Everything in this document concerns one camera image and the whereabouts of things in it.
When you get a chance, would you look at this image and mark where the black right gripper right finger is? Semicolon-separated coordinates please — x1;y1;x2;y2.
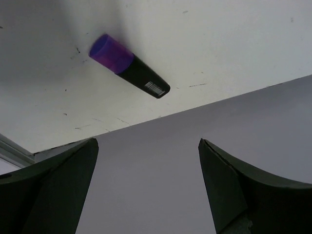
198;139;312;234

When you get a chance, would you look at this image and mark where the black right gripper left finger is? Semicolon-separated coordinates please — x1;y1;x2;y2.
0;138;98;234

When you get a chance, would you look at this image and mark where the purple highlighter marker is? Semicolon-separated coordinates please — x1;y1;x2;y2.
89;34;171;99

